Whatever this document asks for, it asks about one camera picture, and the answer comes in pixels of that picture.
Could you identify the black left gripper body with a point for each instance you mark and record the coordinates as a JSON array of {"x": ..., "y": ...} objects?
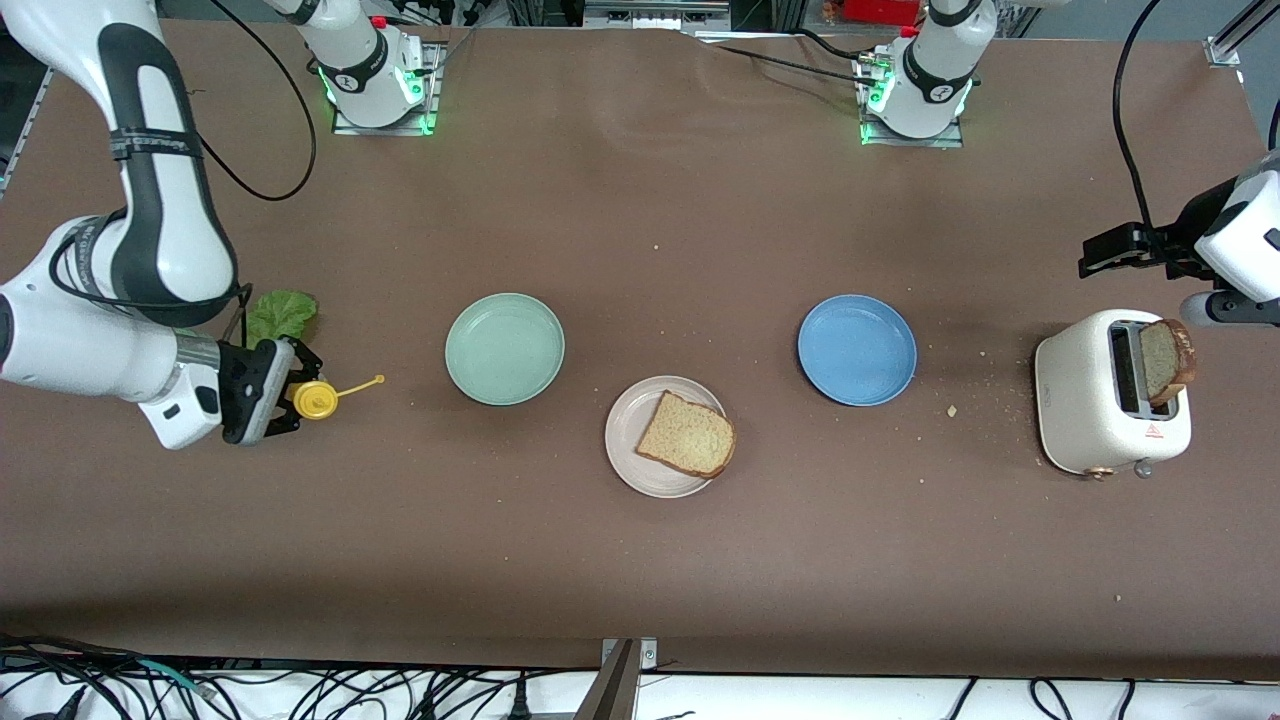
[{"x": 1190, "y": 231}]

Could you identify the yellow squeeze bottle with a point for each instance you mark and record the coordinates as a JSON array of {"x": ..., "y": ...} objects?
[{"x": 318, "y": 400}]

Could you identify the green lettuce leaf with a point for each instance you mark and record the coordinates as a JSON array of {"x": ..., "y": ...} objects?
[{"x": 280, "y": 315}]

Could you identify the brown bread slice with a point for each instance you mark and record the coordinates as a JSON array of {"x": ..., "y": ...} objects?
[
  {"x": 1165, "y": 360},
  {"x": 690, "y": 435}
]

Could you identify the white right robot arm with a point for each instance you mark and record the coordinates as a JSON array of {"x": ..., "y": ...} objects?
[{"x": 160, "y": 240}]

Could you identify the mint green plate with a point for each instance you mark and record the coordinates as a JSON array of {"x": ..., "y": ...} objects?
[{"x": 505, "y": 350}]

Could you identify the blue plate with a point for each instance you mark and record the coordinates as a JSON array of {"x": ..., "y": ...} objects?
[{"x": 857, "y": 350}]

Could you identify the beige plate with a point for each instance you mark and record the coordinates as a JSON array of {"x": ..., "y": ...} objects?
[{"x": 630, "y": 450}]

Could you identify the white toaster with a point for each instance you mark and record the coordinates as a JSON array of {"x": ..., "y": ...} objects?
[{"x": 1075, "y": 400}]

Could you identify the red box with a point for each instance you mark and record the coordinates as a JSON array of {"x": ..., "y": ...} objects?
[{"x": 880, "y": 10}]

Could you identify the grey power strip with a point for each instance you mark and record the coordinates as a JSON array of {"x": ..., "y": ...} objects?
[{"x": 655, "y": 14}]

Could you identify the aluminium frame profile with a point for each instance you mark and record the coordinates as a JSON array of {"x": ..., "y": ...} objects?
[{"x": 1235, "y": 35}]

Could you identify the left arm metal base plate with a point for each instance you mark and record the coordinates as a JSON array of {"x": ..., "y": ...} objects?
[{"x": 910, "y": 142}]

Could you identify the aluminium table frame rail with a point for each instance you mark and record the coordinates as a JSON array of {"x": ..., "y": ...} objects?
[{"x": 22, "y": 140}]

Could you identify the grey metal bracket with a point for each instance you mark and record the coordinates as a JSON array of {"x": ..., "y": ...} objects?
[{"x": 615, "y": 685}]

